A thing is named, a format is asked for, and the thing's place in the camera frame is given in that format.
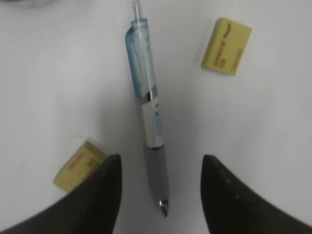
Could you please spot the yellow eraser near bowl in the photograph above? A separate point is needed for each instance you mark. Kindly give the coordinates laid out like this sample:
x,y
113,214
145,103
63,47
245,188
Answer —
x,y
226,46

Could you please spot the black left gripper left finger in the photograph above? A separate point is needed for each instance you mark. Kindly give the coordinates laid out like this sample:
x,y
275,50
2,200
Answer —
x,y
91,208

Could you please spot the blue grey click pen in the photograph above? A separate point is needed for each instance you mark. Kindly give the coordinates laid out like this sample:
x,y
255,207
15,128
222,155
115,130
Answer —
x,y
139,51

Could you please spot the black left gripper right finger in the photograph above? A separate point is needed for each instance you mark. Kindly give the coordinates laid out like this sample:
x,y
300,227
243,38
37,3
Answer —
x,y
231,207

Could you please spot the yellow eraser far left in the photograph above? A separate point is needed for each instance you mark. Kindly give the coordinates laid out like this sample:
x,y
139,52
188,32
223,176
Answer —
x,y
79,167

